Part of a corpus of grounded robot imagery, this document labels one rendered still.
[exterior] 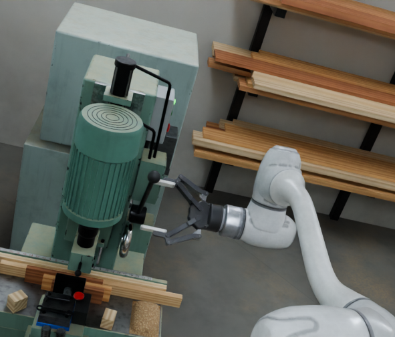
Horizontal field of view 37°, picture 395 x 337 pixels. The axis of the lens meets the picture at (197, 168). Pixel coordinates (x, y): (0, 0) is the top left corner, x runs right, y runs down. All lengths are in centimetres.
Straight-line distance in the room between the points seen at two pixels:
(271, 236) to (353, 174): 236
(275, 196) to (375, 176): 251
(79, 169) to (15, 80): 260
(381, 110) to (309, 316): 276
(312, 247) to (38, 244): 114
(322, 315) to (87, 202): 78
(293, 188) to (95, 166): 52
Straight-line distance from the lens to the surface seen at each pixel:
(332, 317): 111
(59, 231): 203
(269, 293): 361
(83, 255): 178
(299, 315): 108
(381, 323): 118
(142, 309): 185
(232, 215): 159
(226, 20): 387
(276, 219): 160
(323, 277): 136
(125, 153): 155
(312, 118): 420
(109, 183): 159
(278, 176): 153
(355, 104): 367
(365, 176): 399
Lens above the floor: 219
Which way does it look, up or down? 29 degrees down
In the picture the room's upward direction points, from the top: 17 degrees clockwise
